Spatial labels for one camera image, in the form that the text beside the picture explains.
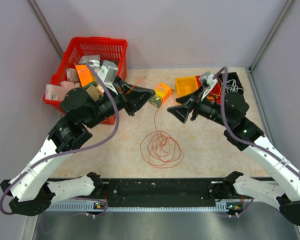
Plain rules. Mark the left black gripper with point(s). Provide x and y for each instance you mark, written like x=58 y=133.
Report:
x=131 y=104

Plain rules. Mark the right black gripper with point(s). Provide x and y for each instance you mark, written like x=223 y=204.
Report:
x=181 y=112

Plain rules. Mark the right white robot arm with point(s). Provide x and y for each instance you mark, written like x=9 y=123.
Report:
x=284 y=195

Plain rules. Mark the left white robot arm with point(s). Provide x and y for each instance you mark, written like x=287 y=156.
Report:
x=31 y=191

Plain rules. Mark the yellow plastic bin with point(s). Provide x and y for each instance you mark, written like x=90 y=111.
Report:
x=185 y=85

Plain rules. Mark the orange green sponge pack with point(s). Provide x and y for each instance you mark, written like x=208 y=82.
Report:
x=162 y=93

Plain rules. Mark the red plastic bin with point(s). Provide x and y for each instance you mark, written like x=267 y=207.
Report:
x=216 y=92

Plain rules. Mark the brown cardboard box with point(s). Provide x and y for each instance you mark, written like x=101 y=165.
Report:
x=95 y=92

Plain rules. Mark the orange box in basket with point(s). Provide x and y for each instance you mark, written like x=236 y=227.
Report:
x=85 y=76

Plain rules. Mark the black plastic bin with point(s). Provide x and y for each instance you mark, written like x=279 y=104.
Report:
x=233 y=84

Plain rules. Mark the teal white box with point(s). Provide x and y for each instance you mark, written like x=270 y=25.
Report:
x=92 y=59

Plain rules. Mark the pink clear box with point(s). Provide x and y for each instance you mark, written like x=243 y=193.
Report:
x=58 y=92

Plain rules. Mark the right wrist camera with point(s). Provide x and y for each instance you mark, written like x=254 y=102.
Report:
x=208 y=81

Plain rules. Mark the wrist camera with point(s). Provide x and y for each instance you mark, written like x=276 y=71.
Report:
x=106 y=71
x=208 y=81

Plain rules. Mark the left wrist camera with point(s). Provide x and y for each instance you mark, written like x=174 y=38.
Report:
x=106 y=71

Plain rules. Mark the grey cable duct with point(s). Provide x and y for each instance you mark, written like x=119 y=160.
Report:
x=95 y=207

